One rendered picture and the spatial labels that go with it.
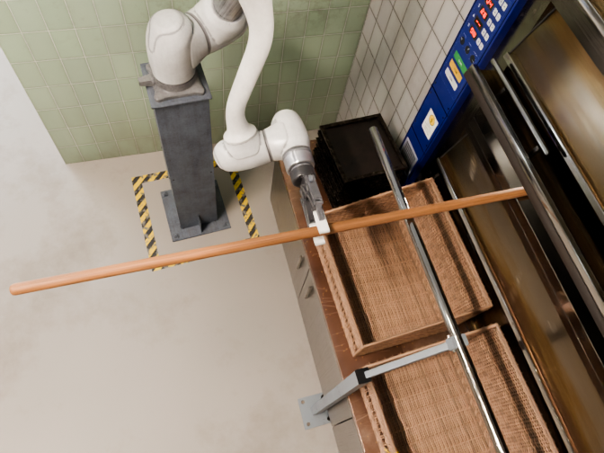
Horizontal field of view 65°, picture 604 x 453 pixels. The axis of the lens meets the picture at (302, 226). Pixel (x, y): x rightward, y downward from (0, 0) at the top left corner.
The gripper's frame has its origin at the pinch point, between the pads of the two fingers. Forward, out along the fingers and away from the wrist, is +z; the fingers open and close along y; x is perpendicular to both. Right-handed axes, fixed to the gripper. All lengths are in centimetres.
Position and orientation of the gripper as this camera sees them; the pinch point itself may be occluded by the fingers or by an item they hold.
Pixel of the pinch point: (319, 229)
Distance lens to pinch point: 134.1
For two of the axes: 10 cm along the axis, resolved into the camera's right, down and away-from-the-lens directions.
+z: 2.6, 8.7, -4.1
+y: -1.2, 4.5, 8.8
